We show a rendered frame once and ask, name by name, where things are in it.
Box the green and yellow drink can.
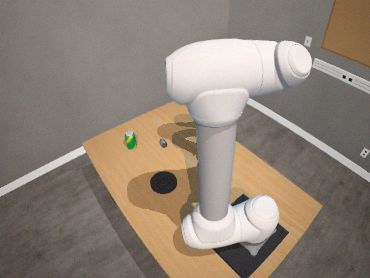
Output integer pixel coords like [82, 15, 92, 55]
[125, 130, 137, 150]

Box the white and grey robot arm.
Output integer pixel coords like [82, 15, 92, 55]
[165, 39, 312, 256]

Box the black round disc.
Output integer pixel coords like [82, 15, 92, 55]
[150, 171, 177, 194]

